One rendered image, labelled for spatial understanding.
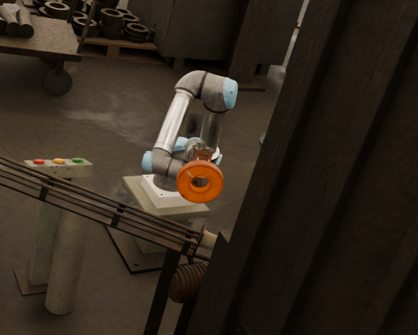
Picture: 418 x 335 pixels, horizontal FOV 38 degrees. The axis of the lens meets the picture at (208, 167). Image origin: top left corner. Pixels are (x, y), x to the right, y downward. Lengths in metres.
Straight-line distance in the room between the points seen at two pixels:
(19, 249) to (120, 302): 0.53
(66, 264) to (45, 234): 0.18
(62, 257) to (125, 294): 0.45
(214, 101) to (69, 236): 0.78
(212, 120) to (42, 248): 0.87
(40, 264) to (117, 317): 0.39
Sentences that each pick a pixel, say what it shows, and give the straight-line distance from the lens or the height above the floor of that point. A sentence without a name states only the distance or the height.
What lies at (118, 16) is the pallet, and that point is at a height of 0.34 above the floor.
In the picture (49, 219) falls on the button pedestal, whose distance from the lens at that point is 2.52.
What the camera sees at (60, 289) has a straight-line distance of 2.53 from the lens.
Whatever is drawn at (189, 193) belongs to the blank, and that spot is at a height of 0.78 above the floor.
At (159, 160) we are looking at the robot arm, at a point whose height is 0.72.
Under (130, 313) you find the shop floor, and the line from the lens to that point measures 2.69.
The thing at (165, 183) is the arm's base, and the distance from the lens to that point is 2.82.
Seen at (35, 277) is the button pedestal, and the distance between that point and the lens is 2.70.
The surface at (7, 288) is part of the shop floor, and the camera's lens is 2.72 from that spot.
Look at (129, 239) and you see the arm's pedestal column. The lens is 3.04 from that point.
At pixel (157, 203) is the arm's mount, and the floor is 0.33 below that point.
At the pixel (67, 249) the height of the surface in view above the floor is 0.34.
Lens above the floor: 1.86
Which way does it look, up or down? 29 degrees down
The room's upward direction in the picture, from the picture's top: 17 degrees clockwise
